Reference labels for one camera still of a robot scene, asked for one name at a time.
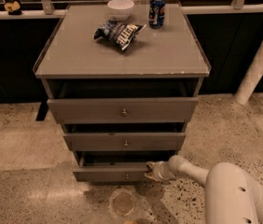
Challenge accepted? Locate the white diagonal post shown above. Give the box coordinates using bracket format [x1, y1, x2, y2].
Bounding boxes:
[234, 40, 263, 105]

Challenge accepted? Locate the grey middle drawer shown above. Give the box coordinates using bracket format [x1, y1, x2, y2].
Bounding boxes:
[64, 133, 186, 151]

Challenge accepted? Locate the small yellow black object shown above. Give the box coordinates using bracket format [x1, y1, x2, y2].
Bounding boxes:
[4, 1, 21, 15]

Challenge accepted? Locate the white bowl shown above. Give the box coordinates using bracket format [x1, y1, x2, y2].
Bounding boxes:
[107, 0, 134, 21]

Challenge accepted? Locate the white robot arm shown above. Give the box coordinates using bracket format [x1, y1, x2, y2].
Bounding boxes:
[145, 155, 263, 224]

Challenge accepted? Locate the grey drawer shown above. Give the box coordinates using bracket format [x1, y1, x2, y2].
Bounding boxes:
[48, 97, 198, 124]
[64, 133, 186, 151]
[73, 150, 175, 182]

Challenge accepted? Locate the blue soda can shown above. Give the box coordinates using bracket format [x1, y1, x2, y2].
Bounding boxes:
[148, 0, 165, 29]

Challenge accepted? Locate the grey top drawer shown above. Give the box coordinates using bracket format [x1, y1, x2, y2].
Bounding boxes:
[48, 97, 198, 124]

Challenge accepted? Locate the grey bottom drawer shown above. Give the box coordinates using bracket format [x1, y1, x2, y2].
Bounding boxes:
[73, 150, 175, 182]

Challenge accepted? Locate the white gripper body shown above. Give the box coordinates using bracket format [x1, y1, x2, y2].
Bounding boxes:
[152, 161, 175, 182]

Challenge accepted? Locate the blue chip bag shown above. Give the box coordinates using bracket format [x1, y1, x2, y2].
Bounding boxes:
[93, 20, 145, 52]

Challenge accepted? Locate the grey drawer cabinet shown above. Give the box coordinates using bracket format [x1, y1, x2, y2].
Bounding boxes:
[33, 3, 213, 174]

